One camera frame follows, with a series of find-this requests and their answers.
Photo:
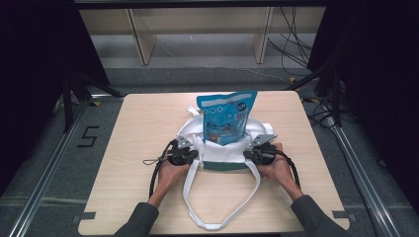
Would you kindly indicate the person's right hand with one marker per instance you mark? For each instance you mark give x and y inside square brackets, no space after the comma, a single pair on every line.
[280,171]

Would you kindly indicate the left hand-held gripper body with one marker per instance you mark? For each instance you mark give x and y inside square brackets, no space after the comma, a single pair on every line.
[179,156]

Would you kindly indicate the aluminium floor rail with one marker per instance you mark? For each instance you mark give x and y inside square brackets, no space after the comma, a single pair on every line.
[46,177]
[362,177]

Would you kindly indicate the white patterned tote bag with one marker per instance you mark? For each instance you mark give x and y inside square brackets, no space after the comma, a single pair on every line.
[224,153]

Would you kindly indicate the yellow tape piece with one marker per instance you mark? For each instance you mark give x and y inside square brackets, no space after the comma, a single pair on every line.
[96,103]
[309,100]
[292,79]

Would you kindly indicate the black metal stand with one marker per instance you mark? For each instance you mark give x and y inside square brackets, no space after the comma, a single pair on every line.
[335,95]
[69,105]

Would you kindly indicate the person's left hand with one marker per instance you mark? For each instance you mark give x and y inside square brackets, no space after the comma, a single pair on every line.
[169,177]

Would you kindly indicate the blue snack pouch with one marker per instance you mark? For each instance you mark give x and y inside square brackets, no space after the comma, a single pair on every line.
[225,115]

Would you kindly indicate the dark curtain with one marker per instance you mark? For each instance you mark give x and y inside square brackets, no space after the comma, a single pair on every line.
[33,65]
[382,82]

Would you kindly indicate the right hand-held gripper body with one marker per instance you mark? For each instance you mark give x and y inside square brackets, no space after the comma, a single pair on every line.
[263,154]

